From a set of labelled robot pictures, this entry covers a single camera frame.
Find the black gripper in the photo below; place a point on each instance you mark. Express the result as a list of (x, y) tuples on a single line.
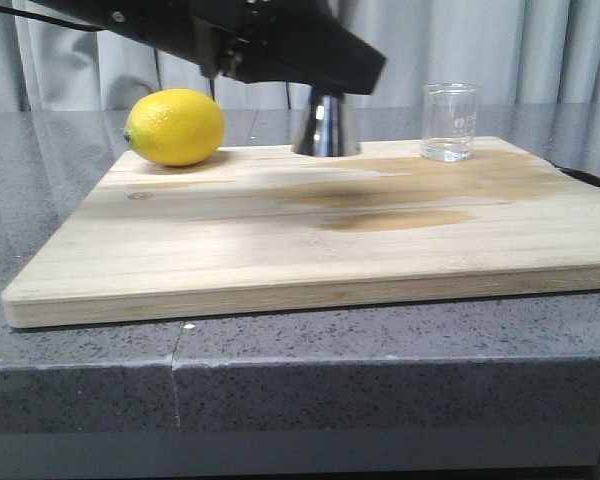
[(253, 41)]

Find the steel double jigger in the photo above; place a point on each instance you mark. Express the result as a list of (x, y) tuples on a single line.
[(327, 127)]

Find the glass measuring beaker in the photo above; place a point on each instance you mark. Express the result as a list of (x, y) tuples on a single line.
[(448, 121)]

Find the yellow lemon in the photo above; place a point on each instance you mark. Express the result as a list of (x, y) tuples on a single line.
[(175, 127)]

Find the wooden cutting board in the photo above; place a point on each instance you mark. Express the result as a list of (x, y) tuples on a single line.
[(260, 228)]

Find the grey curtain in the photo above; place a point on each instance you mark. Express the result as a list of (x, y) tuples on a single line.
[(515, 51)]

